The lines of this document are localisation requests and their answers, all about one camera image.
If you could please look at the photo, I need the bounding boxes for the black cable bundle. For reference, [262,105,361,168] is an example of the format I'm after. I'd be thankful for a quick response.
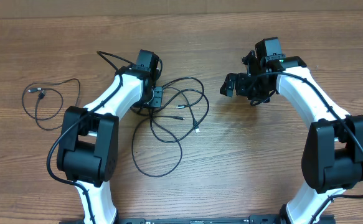
[130,77,210,179]

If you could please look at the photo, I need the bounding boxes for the separated thin black cable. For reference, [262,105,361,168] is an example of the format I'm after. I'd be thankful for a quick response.
[21,78,82,131]

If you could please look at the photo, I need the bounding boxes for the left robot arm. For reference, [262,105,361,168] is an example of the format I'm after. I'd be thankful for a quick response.
[54,50,162,223]

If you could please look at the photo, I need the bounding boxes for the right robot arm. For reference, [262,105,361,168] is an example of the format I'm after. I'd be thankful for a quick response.
[219,37,363,223]

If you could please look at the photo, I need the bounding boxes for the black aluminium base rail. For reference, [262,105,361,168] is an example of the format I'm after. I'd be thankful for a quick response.
[59,213,336,224]

